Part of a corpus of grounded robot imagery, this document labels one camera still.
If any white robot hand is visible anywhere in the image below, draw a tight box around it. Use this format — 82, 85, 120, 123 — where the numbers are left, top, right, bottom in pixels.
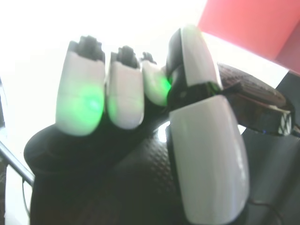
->
23, 23, 250, 225

